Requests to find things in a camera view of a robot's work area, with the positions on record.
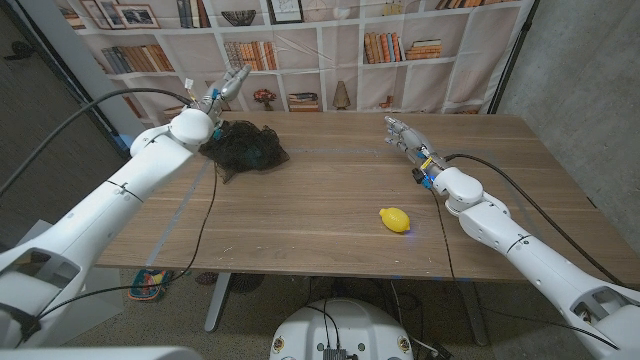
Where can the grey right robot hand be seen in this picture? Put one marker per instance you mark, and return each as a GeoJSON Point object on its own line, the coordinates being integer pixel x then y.
{"type": "Point", "coordinates": [415, 142]}

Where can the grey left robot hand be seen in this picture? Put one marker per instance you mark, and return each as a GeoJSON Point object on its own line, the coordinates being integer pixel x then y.
{"type": "Point", "coordinates": [222, 92]}

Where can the dark mesh netting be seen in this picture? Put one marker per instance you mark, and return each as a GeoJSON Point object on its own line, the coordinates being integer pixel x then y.
{"type": "Point", "coordinates": [245, 147]}

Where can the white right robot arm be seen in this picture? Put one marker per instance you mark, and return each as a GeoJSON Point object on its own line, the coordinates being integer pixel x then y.
{"type": "Point", "coordinates": [540, 260]}

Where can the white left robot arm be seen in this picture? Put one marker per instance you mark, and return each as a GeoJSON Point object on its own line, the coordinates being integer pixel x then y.
{"type": "Point", "coordinates": [100, 210]}

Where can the yellow toy lemon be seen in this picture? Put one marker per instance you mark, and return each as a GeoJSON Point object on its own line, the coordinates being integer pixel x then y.
{"type": "Point", "coordinates": [395, 220]}

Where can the colourful floor toy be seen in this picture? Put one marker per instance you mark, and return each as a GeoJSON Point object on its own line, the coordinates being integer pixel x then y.
{"type": "Point", "coordinates": [149, 285]}

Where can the printed bookshelf backdrop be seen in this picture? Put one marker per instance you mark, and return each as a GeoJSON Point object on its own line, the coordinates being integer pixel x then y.
{"type": "Point", "coordinates": [350, 70]}

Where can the black backdrop stand pole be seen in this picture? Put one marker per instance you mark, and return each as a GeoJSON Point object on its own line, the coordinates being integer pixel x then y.
{"type": "Point", "coordinates": [515, 55]}

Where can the grey metal table leg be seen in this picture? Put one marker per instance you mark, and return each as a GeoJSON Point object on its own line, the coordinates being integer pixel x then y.
{"type": "Point", "coordinates": [472, 315]}
{"type": "Point", "coordinates": [217, 300]}

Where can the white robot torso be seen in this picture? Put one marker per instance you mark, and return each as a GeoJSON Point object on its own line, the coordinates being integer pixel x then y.
{"type": "Point", "coordinates": [345, 325]}

